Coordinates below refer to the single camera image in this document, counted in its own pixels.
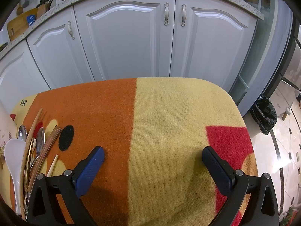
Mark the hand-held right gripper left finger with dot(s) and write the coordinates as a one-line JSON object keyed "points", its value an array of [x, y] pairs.
{"points": [[90, 169]]}

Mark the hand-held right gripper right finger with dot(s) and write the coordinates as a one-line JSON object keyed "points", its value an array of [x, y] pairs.
{"points": [[216, 169]]}

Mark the cream chopstick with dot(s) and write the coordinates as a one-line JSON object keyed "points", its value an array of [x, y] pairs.
{"points": [[53, 164]]}

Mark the brown wooden chopstick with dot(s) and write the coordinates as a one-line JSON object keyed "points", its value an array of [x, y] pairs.
{"points": [[56, 137], [50, 135]]}

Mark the light wooden chopstick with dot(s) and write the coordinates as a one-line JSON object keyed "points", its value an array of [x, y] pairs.
{"points": [[35, 124]]}

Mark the orange yellow printed blanket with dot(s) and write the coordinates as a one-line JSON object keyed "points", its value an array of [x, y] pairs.
{"points": [[164, 122]]}

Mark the black trash bag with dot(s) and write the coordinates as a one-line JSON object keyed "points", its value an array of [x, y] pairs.
{"points": [[263, 115]]}

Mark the white ceramic spoon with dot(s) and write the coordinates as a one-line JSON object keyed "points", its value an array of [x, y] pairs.
{"points": [[14, 155]]}

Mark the white cabinet door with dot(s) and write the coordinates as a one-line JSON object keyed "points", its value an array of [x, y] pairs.
{"points": [[18, 75], [61, 58], [131, 42], [211, 51]]}

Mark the wooden cutting board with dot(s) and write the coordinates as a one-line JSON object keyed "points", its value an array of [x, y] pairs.
{"points": [[18, 27]]}

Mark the blue white packet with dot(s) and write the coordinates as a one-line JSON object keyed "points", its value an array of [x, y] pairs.
{"points": [[31, 20]]}

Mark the wooden knife block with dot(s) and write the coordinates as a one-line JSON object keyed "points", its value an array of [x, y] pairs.
{"points": [[43, 9]]}

